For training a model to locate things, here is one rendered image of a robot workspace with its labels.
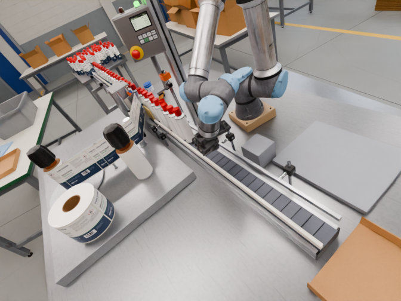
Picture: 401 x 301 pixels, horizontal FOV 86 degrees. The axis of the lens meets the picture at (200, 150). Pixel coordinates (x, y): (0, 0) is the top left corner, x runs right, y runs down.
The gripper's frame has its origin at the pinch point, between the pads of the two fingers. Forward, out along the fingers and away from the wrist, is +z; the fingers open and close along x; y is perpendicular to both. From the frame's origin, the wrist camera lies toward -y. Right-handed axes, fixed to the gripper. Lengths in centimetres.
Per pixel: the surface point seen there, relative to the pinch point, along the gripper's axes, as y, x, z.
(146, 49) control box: -5, -50, -16
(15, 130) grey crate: 105, -182, 116
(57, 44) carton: 4, -510, 285
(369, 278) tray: 0, 61, -24
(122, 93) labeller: 10, -68, 20
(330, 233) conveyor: -2, 49, -22
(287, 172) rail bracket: -7.6, 28.8, -19.5
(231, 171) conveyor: 0.7, 14.5, -2.0
